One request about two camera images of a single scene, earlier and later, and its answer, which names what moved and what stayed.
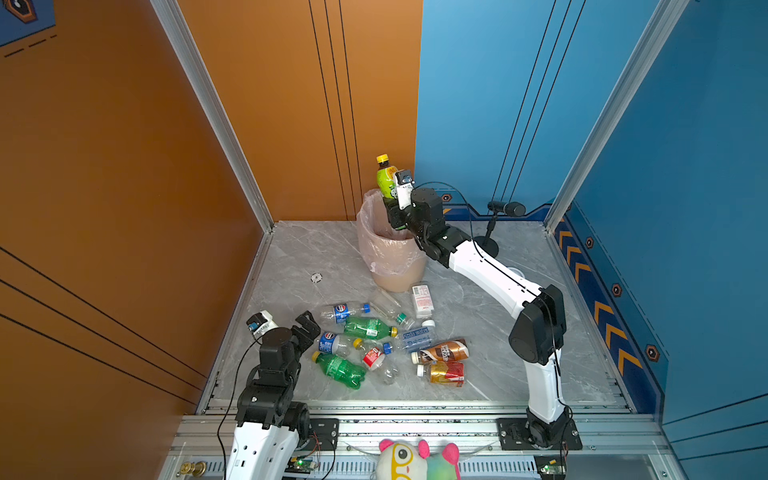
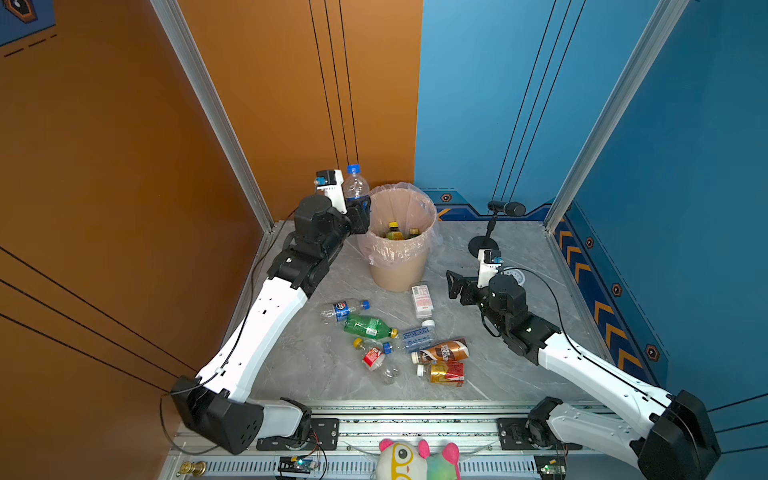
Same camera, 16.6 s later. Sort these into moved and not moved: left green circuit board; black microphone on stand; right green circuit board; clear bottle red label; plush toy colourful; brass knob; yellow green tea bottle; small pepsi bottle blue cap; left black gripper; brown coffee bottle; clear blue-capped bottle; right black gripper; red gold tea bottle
Moved: right black gripper; left black gripper; clear blue-capped bottle; yellow green tea bottle
Not moved: plush toy colourful; clear bottle red label; red gold tea bottle; brown coffee bottle; right green circuit board; left green circuit board; brass knob; black microphone on stand; small pepsi bottle blue cap
